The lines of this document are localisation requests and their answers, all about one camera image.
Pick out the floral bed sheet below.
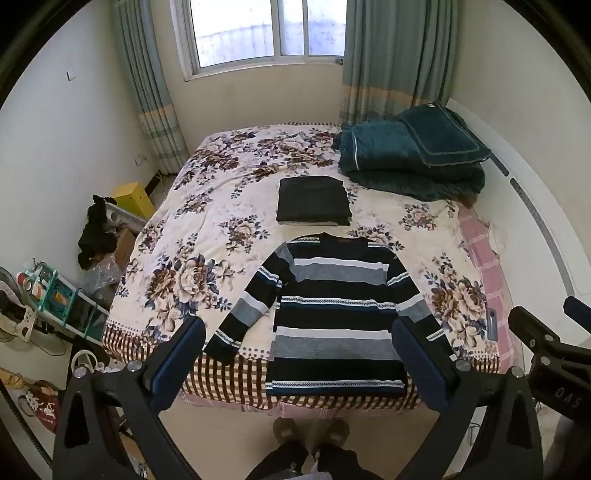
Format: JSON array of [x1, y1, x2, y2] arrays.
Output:
[[102, 122, 502, 411]]

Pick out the person's right leg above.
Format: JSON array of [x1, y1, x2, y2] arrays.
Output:
[[318, 443, 372, 480]]

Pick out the teal storage cart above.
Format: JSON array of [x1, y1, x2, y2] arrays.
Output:
[[18, 261, 112, 343]]

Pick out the white cloth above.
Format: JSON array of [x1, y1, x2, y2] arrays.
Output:
[[488, 223, 509, 256]]

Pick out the white headboard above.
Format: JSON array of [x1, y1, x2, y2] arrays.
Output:
[[449, 97, 591, 297]]

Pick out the striped knit sweater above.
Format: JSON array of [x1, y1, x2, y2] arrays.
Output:
[[203, 233, 458, 398]]

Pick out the black garment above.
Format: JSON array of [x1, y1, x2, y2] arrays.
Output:
[[78, 195, 119, 271]]

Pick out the pink checkered sheet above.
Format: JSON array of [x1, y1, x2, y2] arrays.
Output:
[[457, 203, 523, 374]]

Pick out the window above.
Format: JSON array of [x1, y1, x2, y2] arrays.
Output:
[[171, 0, 347, 83]]

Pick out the folded teal quilt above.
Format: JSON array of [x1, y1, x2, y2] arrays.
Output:
[[331, 115, 486, 202]]

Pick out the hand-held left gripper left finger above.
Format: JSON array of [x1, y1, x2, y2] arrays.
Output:
[[52, 315, 207, 480]]

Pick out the folded dark clothes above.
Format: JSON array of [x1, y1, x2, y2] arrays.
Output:
[[276, 176, 352, 227]]

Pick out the teal pillow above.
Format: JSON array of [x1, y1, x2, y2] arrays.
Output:
[[399, 104, 491, 168]]

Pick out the red bag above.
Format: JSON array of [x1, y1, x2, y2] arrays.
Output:
[[24, 381, 62, 433]]

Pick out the yellow box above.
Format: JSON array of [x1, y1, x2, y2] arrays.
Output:
[[113, 182, 155, 220]]

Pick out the grey-green curtain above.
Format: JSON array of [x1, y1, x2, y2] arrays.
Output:
[[339, 0, 459, 125], [111, 0, 190, 175]]

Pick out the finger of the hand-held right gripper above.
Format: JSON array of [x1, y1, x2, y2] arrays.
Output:
[[563, 295, 591, 326], [508, 305, 564, 356]]

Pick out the person's leg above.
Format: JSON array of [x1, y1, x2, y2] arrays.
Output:
[[318, 443, 372, 480], [244, 443, 309, 480]]

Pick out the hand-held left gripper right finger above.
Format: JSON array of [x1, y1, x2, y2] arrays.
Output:
[[392, 315, 546, 480]]

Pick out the cardboard box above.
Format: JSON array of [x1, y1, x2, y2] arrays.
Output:
[[113, 228, 139, 274]]

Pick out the clear plastic bag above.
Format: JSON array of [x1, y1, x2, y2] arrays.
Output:
[[82, 255, 123, 302]]

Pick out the person's left leg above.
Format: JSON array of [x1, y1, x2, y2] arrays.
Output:
[[244, 443, 309, 480]]

